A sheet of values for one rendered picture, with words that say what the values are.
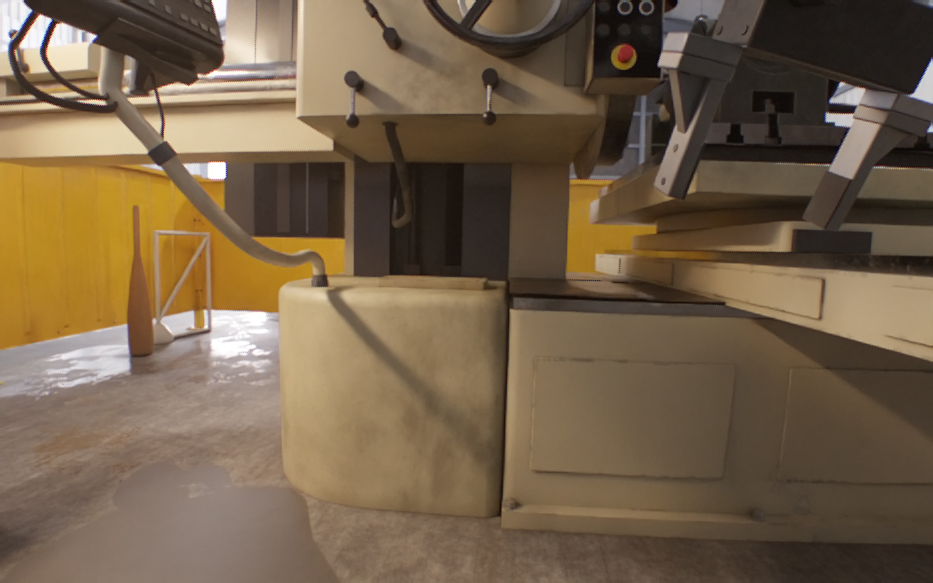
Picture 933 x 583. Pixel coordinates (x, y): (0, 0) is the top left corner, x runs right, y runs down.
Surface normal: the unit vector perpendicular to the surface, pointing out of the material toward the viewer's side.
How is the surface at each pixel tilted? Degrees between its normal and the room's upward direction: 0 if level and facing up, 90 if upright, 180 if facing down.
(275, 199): 90
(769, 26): 113
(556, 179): 90
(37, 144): 90
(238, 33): 90
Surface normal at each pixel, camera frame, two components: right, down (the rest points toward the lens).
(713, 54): 0.04, 0.48
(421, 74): -0.09, 0.09
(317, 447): -0.42, 0.07
